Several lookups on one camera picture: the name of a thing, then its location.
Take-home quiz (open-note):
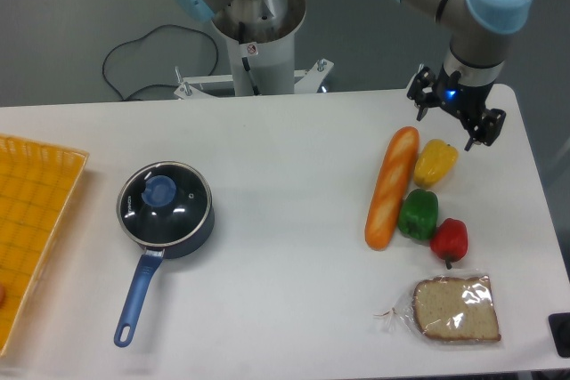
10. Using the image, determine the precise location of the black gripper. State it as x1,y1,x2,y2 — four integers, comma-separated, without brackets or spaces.
406,66,506,151

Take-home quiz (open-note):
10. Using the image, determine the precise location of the glass lid with blue knob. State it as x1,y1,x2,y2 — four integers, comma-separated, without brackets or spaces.
116,161,215,258

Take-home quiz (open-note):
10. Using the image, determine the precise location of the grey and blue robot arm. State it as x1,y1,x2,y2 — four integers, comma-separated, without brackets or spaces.
175,0,533,146

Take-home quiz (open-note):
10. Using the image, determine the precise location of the yellow bell pepper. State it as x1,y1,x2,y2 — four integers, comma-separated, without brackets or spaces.
412,139,459,189

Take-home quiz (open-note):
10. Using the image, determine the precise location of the toy baguette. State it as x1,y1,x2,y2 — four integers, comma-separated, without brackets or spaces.
364,126,419,251

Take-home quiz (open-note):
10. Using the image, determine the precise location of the green bell pepper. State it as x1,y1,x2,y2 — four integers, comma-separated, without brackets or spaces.
397,189,439,241

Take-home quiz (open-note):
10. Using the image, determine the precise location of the red bell pepper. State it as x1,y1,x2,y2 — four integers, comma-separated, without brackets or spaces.
430,218,468,270

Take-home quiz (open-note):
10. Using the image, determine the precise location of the bagged bread slice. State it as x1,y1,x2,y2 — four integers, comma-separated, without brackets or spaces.
375,274,501,346

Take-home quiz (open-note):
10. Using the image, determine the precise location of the black device at table edge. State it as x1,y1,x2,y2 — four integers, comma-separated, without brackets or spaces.
548,312,570,358

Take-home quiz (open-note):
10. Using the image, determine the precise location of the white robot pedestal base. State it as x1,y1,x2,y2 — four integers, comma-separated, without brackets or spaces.
173,0,335,100

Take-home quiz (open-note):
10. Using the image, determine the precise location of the black cable on floor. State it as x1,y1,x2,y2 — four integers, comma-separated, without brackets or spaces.
102,24,220,101

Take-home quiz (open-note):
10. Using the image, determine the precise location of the blue saucepan with handle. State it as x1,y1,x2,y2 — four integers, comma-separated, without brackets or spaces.
114,202,215,347

